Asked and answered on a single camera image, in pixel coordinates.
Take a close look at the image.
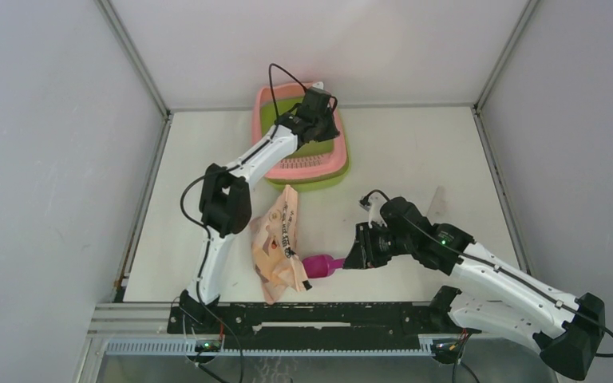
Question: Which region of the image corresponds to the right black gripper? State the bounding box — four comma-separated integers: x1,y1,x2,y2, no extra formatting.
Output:
342,221,414,270

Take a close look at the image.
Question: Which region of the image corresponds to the magenta plastic scoop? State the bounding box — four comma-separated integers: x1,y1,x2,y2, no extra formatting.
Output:
302,254,345,279

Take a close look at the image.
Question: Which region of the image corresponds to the pink green litter box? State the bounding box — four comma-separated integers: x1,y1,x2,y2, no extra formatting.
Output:
251,83,350,192

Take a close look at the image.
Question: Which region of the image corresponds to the cat litter bag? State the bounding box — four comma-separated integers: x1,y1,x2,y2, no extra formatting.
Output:
250,185,311,305

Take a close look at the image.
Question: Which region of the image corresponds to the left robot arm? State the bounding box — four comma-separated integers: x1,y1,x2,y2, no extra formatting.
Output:
179,85,339,333

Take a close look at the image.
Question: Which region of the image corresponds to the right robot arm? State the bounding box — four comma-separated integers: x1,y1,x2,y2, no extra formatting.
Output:
343,190,607,381

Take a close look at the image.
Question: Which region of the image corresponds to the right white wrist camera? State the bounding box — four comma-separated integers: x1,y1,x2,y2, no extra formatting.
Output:
359,195,386,228

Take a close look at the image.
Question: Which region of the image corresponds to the left black cable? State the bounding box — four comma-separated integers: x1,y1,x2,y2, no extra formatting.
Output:
179,63,339,383

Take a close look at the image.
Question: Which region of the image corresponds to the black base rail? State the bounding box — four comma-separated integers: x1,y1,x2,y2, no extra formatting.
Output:
167,302,463,352

